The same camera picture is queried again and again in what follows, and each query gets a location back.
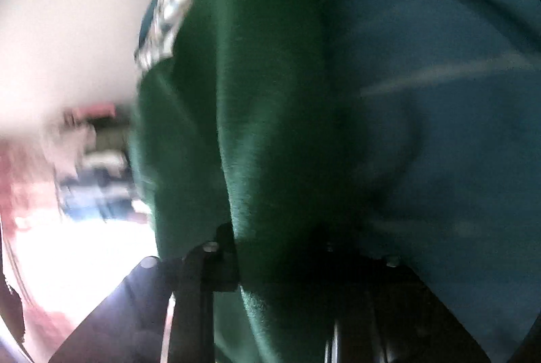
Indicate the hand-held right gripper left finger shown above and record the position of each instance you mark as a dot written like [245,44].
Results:
[190,304]

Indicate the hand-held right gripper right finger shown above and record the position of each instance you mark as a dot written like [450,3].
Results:
[401,304]

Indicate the green varsity jacket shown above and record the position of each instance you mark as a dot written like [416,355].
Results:
[262,113]

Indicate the clothes rack with clothes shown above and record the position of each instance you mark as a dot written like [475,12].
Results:
[97,168]

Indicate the blue striped bed sheet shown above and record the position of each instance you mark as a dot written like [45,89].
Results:
[443,113]

